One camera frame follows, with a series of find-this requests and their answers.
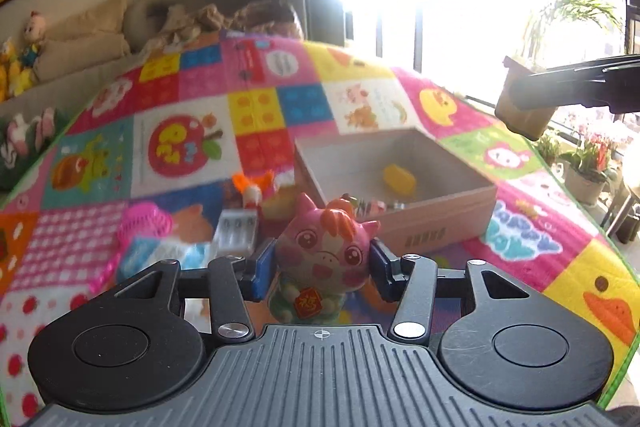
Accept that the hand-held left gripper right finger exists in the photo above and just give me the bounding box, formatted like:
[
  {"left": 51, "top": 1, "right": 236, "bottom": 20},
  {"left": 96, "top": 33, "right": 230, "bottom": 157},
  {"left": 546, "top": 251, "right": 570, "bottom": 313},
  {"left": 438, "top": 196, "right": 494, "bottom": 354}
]
[{"left": 371, "top": 239, "right": 545, "bottom": 341}]

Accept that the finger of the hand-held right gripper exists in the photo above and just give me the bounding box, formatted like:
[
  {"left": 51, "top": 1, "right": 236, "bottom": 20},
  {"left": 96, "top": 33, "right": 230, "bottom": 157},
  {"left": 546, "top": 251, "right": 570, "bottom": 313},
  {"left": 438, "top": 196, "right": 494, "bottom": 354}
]
[
  {"left": 517, "top": 68, "right": 640, "bottom": 114},
  {"left": 547, "top": 54, "right": 640, "bottom": 72}
]

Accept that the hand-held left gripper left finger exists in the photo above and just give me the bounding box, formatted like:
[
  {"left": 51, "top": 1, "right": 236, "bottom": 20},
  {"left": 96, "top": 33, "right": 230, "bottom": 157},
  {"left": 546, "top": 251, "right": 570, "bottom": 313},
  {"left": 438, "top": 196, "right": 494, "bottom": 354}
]
[{"left": 116, "top": 239, "right": 279, "bottom": 342}]

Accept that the pink pig toy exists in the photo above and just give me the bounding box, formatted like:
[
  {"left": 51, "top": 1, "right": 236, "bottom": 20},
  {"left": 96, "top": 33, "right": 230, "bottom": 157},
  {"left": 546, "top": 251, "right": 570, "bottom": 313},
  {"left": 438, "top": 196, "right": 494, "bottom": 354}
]
[{"left": 267, "top": 192, "right": 382, "bottom": 325}]

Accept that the cardboard box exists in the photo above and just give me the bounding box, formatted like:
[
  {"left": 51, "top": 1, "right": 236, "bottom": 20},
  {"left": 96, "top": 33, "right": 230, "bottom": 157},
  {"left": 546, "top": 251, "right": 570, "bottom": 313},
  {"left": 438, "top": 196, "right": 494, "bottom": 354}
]
[{"left": 292, "top": 127, "right": 498, "bottom": 255}]

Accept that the blue tissue packet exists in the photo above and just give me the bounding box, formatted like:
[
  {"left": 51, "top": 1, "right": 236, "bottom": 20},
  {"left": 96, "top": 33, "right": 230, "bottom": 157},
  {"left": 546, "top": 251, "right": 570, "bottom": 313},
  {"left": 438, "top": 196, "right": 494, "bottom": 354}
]
[{"left": 122, "top": 234, "right": 213, "bottom": 279}]

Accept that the pink plastic strainer basket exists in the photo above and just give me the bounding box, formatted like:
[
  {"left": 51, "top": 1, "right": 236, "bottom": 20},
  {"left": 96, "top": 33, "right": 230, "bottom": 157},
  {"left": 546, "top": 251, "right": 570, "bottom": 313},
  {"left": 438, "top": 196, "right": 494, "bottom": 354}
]
[{"left": 102, "top": 201, "right": 174, "bottom": 290}]

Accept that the clear battery pack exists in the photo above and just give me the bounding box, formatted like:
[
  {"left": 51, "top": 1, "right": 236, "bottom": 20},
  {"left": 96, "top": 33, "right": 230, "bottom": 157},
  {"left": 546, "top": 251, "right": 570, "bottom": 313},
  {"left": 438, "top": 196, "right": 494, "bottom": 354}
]
[{"left": 212, "top": 208, "right": 259, "bottom": 259}]

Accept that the red multicoloured small toy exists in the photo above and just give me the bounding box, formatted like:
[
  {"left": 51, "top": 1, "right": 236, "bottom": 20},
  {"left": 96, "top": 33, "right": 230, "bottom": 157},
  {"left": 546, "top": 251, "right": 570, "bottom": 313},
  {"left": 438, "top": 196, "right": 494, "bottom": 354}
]
[{"left": 350, "top": 196, "right": 402, "bottom": 215}]

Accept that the pale yellow toy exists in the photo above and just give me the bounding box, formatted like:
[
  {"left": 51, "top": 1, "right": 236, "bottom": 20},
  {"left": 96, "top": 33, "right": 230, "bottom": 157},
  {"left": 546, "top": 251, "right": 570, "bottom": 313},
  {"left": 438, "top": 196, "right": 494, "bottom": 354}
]
[{"left": 262, "top": 184, "right": 301, "bottom": 221}]

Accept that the small potted plant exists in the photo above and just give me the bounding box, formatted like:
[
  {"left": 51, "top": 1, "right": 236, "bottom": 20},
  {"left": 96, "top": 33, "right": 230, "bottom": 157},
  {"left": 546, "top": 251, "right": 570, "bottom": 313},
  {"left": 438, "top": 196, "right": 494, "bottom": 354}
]
[{"left": 536, "top": 129, "right": 565, "bottom": 168}]

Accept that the orange fox toy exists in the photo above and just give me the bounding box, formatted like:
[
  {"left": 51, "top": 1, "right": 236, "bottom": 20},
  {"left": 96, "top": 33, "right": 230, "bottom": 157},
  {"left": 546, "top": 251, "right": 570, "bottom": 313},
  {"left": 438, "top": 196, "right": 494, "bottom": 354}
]
[{"left": 231, "top": 171, "right": 276, "bottom": 210}]

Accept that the potted flowering plant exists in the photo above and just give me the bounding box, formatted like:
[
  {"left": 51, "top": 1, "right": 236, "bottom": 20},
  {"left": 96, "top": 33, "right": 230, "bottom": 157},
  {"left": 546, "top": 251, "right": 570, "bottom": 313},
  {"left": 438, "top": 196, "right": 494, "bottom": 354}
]
[{"left": 562, "top": 119, "right": 624, "bottom": 208}]

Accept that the yellow plastic toy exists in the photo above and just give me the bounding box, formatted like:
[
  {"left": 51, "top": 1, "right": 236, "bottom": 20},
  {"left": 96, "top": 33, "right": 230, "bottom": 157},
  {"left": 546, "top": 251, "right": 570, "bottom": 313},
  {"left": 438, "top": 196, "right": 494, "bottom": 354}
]
[{"left": 382, "top": 163, "right": 417, "bottom": 194}]

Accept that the colourful patchwork play mat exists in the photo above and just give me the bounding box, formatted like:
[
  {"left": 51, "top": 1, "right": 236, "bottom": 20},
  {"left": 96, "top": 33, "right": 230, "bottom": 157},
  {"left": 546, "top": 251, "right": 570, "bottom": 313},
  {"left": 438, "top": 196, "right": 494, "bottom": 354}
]
[{"left": 0, "top": 29, "right": 640, "bottom": 427}]

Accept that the window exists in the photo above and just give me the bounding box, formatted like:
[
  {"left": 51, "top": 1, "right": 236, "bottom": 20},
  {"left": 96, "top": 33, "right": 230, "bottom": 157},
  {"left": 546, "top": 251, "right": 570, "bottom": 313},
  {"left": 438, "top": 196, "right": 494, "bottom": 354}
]
[{"left": 310, "top": 0, "right": 640, "bottom": 122}]

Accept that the crumpled brown cloth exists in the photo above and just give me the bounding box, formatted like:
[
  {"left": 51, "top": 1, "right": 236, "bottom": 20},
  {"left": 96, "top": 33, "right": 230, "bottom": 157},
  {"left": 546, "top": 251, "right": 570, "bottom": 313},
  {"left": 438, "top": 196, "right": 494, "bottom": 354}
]
[{"left": 160, "top": 1, "right": 303, "bottom": 54}]

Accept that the beige covered sofa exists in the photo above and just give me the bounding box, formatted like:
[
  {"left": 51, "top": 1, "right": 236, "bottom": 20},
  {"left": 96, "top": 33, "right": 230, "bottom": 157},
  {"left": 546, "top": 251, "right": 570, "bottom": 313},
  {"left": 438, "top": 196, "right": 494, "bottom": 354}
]
[{"left": 0, "top": 34, "right": 151, "bottom": 142}]

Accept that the green pink floral cushion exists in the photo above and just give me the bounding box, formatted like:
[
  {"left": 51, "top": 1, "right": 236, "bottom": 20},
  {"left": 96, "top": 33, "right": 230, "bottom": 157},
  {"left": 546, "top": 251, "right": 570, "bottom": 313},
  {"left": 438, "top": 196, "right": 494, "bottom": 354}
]
[{"left": 0, "top": 107, "right": 72, "bottom": 192}]

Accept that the grey neck pillow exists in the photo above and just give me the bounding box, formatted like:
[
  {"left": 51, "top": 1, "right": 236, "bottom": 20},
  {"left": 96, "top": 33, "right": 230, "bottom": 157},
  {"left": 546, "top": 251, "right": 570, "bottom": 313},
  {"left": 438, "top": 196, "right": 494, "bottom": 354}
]
[{"left": 122, "top": 0, "right": 172, "bottom": 54}]

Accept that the beige cushion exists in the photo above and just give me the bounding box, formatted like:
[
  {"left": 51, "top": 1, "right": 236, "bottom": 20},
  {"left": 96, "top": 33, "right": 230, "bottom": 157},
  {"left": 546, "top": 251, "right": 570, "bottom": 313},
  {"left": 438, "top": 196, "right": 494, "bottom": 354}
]
[{"left": 34, "top": 0, "right": 132, "bottom": 81}]

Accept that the plush doll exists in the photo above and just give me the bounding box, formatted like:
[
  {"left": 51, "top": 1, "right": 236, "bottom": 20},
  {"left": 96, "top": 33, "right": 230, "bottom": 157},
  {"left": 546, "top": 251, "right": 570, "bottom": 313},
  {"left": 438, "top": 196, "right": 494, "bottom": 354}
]
[{"left": 19, "top": 11, "right": 47, "bottom": 68}]

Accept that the yellow duck plush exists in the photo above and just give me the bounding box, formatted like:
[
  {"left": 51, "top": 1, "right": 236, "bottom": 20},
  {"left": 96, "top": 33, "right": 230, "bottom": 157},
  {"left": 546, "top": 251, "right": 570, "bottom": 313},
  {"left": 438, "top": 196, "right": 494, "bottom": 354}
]
[{"left": 0, "top": 38, "right": 22, "bottom": 75}]

